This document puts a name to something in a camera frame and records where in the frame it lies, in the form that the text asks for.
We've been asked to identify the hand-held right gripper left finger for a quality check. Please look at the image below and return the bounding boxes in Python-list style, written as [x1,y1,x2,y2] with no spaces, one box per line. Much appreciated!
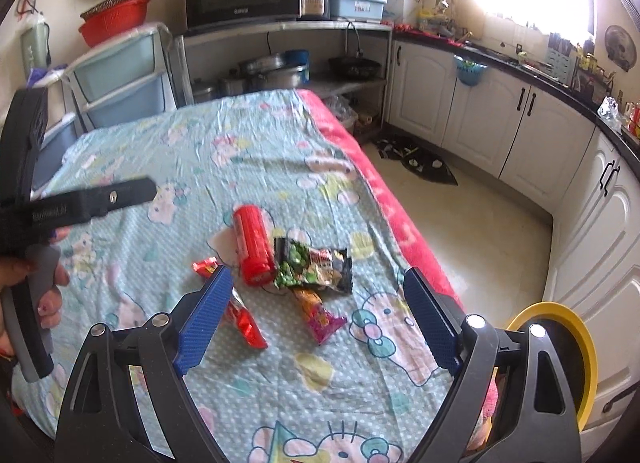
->
[52,265,234,463]

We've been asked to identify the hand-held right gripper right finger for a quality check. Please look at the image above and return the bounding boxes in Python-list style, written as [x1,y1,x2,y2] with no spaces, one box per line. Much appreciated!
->
[402,267,583,463]

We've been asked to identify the red snack wrapper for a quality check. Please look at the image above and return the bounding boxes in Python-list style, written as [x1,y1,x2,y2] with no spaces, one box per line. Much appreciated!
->
[192,257,269,350]

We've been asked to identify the yellow rimmed bin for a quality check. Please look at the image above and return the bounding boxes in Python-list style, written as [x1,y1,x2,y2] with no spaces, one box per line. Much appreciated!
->
[504,300,599,432]

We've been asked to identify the person's left hand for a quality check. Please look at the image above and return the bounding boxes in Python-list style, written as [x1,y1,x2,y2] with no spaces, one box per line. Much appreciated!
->
[0,227,72,359]

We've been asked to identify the red cylindrical packet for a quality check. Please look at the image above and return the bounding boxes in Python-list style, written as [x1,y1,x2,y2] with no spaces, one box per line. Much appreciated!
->
[232,205,277,288]

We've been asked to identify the orange pink snack wrapper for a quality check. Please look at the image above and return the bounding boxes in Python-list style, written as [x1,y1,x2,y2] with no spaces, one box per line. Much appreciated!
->
[290,287,349,346]

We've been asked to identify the green black snack packet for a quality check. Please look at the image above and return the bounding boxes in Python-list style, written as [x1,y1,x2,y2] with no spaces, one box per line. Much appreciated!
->
[272,237,354,294]

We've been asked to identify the plastic drawer cabinet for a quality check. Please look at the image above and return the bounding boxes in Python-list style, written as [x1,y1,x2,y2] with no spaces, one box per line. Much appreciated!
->
[30,23,179,190]

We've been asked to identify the dark floor mat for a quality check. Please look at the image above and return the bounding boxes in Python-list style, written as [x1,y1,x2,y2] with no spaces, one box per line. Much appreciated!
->
[376,138,459,186]

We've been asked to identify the pale green hanging container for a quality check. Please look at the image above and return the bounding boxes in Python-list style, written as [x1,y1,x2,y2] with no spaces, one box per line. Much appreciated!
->
[20,20,51,76]

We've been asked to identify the printed pale blue bed sheet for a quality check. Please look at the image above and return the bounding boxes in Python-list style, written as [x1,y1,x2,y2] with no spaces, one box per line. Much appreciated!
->
[10,88,471,463]

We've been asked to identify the red plastic basin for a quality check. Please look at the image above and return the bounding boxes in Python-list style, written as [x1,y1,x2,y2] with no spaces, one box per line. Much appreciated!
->
[79,0,154,48]

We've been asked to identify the white kitchen cabinets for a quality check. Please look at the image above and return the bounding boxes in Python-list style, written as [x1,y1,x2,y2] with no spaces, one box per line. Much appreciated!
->
[387,38,640,444]

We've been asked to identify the steel cooking pot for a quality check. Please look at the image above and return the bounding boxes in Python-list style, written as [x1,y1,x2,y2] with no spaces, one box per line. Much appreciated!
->
[237,50,309,94]

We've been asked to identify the blue hanging basket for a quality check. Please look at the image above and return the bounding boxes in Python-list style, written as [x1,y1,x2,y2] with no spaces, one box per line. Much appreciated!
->
[453,54,489,88]

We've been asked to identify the black frying pan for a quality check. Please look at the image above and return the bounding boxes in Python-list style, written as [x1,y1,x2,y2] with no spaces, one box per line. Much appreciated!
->
[327,57,382,80]

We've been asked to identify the black kitchen countertop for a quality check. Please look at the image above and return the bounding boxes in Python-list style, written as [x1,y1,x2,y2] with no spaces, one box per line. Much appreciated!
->
[392,25,640,164]

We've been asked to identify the pale blue utensil organizer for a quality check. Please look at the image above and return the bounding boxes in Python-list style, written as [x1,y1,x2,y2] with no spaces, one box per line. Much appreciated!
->
[547,33,576,79]

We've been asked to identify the pale cutting board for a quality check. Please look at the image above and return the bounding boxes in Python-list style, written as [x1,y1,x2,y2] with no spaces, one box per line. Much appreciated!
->
[442,0,486,42]

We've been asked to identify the blue plastic dish box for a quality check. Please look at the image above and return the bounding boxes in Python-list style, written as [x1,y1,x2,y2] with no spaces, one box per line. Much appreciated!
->
[327,0,389,23]

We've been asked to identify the decorative wall plate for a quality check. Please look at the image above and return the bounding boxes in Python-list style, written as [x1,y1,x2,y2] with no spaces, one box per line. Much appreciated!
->
[604,24,637,73]

